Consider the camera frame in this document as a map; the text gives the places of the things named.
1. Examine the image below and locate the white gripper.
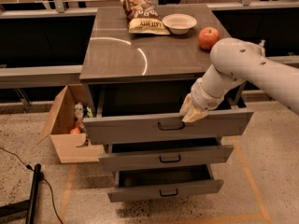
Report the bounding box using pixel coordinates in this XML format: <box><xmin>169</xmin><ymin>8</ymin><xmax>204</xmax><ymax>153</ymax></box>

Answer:
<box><xmin>179</xmin><ymin>78</ymin><xmax>224</xmax><ymax>123</ymax></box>

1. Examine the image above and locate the grey top drawer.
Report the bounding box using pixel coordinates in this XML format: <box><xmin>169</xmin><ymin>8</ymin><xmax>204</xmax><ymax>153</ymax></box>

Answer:
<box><xmin>84</xmin><ymin>80</ymin><xmax>253</xmax><ymax>144</ymax></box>

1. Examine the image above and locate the grey drawer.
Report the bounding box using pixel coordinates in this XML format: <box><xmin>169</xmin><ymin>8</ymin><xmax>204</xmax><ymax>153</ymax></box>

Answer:
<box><xmin>99</xmin><ymin>137</ymin><xmax>234</xmax><ymax>172</ymax></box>
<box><xmin>107</xmin><ymin>164</ymin><xmax>223</xmax><ymax>203</ymax></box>
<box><xmin>84</xmin><ymin>80</ymin><xmax>253</xmax><ymax>144</ymax></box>

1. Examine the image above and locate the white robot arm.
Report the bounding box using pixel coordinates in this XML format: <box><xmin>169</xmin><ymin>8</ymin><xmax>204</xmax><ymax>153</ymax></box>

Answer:
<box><xmin>179</xmin><ymin>38</ymin><xmax>299</xmax><ymax>123</ymax></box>

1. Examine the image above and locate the grey middle drawer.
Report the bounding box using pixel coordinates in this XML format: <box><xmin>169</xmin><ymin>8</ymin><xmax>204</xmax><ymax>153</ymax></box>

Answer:
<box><xmin>99</xmin><ymin>137</ymin><xmax>234</xmax><ymax>172</ymax></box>

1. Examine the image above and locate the grey drawer cabinet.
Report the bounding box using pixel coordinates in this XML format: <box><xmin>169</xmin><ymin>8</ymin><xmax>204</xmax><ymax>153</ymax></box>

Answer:
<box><xmin>79</xmin><ymin>3</ymin><xmax>250</xmax><ymax>147</ymax></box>

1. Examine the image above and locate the grey bottom drawer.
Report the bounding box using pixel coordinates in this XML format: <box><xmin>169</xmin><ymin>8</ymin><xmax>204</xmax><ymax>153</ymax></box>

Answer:
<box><xmin>107</xmin><ymin>164</ymin><xmax>223</xmax><ymax>203</ymax></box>

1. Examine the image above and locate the red apple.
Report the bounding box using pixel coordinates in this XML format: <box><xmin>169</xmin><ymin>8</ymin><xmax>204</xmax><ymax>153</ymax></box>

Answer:
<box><xmin>198</xmin><ymin>27</ymin><xmax>220</xmax><ymax>50</ymax></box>

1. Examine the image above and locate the white bowl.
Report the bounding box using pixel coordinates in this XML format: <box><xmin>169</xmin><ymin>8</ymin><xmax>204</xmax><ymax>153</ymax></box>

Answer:
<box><xmin>163</xmin><ymin>14</ymin><xmax>197</xmax><ymax>35</ymax></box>

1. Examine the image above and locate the clear sanitizer bottle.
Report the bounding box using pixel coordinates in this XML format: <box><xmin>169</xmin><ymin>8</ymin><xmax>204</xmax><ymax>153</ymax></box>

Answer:
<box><xmin>259</xmin><ymin>39</ymin><xmax>265</xmax><ymax>53</ymax></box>

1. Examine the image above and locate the green package in box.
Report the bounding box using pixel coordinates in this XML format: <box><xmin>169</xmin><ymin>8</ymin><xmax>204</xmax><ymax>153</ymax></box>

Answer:
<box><xmin>85</xmin><ymin>106</ymin><xmax>93</xmax><ymax>118</ymax></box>

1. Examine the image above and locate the brown chip bag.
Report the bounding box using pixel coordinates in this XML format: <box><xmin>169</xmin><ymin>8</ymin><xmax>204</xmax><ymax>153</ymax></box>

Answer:
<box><xmin>120</xmin><ymin>0</ymin><xmax>170</xmax><ymax>35</ymax></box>

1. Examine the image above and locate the white bottle in box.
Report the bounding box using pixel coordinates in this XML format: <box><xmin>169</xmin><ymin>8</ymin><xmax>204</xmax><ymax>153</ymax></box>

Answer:
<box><xmin>74</xmin><ymin>103</ymin><xmax>84</xmax><ymax>120</ymax></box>

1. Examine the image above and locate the orange fruit in box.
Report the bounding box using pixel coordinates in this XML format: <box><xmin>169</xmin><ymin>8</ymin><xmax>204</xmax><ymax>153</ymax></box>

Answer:
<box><xmin>70</xmin><ymin>128</ymin><xmax>81</xmax><ymax>134</ymax></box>

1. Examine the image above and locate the cardboard box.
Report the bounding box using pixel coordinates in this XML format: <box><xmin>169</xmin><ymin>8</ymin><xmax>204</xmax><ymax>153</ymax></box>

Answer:
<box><xmin>38</xmin><ymin>84</ymin><xmax>104</xmax><ymax>163</ymax></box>

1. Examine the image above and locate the black stand leg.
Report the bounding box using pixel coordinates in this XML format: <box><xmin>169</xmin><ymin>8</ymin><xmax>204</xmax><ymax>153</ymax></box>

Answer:
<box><xmin>0</xmin><ymin>163</ymin><xmax>43</xmax><ymax>224</ymax></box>

